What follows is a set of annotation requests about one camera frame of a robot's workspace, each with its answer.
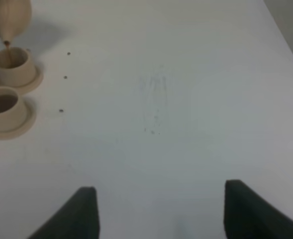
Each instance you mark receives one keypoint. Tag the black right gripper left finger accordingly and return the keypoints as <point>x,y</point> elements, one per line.
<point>78,218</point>

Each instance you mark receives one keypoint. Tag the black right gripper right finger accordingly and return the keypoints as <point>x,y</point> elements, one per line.
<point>249,216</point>

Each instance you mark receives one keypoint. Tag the beige clay teapot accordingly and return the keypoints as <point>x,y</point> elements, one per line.
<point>15,17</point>

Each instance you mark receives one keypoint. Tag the near beige cup saucer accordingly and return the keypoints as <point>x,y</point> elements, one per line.
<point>27,125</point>

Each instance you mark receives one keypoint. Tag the beige cup saucer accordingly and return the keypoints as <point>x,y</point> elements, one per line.
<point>31,84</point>
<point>27,125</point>

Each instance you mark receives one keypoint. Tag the near beige teacup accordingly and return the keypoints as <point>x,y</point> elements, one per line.
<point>13,111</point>

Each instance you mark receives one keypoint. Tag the beige teacup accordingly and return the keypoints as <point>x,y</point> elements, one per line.
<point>13,111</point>
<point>17,68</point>

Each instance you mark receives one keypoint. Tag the far beige cup saucer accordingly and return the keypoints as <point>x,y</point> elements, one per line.
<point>31,84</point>

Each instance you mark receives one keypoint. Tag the far beige teacup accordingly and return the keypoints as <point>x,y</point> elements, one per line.
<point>17,68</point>

